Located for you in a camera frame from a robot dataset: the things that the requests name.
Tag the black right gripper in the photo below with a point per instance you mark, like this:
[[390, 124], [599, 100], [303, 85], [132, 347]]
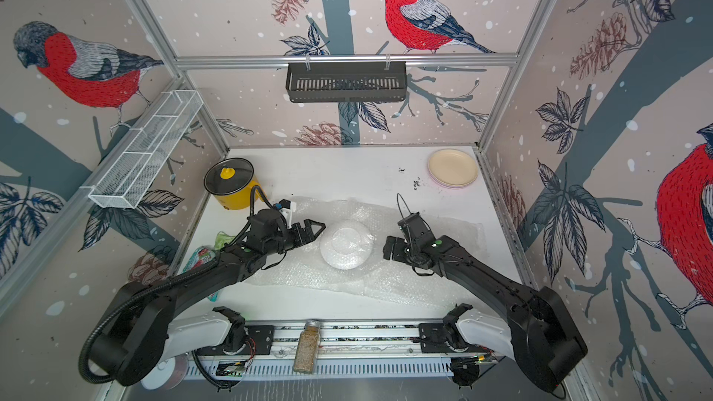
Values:
[[395, 252]]

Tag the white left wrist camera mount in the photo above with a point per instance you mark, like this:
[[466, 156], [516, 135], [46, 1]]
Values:
[[286, 207]]

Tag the cream plate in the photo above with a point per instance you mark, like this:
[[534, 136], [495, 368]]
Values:
[[452, 166]]

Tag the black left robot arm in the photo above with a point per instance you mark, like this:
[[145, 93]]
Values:
[[129, 340]]

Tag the spice jar with granules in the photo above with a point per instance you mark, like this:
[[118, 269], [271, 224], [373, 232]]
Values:
[[307, 350]]

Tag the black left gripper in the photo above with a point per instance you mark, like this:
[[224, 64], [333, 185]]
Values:
[[308, 234]]

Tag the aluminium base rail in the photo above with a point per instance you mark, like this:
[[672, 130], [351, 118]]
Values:
[[357, 349]]

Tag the white tape roll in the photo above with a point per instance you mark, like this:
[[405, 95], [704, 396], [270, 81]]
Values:
[[167, 374]]

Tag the patterned plate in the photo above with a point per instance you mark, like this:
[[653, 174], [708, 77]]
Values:
[[346, 245]]

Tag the yellow pot with black lid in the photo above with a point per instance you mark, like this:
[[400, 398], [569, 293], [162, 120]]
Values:
[[231, 181]]

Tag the green snack packet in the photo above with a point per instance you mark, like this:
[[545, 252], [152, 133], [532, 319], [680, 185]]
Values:
[[199, 257]]

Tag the pink dinner plate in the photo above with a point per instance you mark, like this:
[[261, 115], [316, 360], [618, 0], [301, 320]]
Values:
[[446, 185]]

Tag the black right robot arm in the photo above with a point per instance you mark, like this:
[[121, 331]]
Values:
[[534, 327]]

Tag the small green sachet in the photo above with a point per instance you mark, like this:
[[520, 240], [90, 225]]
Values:
[[221, 240]]

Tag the black hanging wire basket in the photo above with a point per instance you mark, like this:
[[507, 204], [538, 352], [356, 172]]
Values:
[[347, 82]]

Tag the white wire mesh shelf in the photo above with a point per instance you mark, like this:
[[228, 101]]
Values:
[[129, 178]]

